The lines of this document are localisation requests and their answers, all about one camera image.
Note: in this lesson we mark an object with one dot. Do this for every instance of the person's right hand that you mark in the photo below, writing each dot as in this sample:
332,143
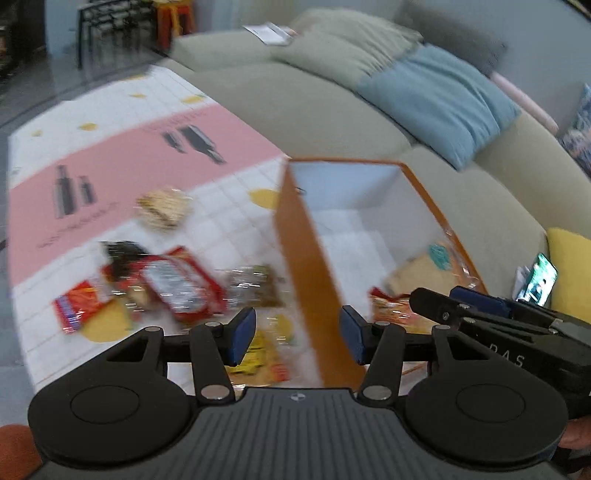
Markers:
577,434

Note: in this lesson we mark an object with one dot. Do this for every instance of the large red snack packet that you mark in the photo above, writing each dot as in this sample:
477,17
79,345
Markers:
180,286

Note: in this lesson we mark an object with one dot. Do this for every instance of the dark shelf unit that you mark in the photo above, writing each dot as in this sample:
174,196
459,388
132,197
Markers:
18,37

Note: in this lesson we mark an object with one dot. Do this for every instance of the smartphone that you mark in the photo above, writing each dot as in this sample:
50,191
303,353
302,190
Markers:
540,277

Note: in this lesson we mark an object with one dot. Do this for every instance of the beige pillow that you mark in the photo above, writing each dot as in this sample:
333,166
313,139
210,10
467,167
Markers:
341,50

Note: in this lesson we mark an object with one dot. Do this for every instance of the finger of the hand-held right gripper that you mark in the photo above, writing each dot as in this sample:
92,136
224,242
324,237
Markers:
434,302
475,297

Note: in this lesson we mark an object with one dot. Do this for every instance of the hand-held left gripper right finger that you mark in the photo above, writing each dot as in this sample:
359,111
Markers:
353,334

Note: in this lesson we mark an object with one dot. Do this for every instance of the pink checked tablecloth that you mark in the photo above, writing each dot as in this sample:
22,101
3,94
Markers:
138,157

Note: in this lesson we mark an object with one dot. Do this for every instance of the grey pillow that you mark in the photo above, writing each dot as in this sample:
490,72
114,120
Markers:
461,32

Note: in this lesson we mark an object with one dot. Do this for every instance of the red and yellow snack packet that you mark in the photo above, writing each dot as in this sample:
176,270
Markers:
392,311

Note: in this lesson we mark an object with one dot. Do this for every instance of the pink bolster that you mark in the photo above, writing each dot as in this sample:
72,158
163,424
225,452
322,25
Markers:
521,94

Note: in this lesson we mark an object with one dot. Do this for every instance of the orange round object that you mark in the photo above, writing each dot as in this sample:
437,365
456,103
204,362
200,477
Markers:
16,452

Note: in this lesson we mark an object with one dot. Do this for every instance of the white paper sheets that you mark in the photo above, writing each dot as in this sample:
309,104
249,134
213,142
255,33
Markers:
268,32

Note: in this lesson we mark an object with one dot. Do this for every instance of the yellow pillow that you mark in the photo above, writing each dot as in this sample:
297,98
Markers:
572,249

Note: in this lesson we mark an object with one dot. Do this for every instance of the puffed rice cake packet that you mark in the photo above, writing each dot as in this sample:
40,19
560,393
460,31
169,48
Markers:
161,207

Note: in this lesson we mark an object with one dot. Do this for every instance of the beige sofa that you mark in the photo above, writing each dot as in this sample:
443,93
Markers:
286,101

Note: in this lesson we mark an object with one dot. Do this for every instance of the clear packet with teal label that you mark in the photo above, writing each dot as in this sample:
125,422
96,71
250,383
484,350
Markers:
438,258

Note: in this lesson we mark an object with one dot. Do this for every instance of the brown clear snack packet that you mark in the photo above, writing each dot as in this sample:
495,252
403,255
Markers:
254,286

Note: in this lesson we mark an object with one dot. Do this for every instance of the dark snack packet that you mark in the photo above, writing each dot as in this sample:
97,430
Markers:
124,258

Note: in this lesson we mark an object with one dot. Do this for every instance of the patterned cushion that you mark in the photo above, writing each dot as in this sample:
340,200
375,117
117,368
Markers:
579,138

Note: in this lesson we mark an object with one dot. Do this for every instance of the orange cardboard box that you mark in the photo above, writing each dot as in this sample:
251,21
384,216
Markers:
304,277

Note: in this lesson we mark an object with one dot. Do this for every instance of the small red snack packet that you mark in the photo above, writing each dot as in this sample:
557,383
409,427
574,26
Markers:
76,309

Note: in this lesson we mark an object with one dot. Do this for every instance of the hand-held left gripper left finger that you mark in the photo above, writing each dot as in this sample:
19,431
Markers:
242,334

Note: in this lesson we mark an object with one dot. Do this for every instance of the orange stool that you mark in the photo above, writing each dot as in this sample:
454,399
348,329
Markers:
175,18

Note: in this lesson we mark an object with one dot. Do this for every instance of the blue pillow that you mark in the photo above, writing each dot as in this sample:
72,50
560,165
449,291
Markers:
434,101

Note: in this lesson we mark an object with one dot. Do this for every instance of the black dining chair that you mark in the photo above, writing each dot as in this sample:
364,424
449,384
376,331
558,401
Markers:
111,18

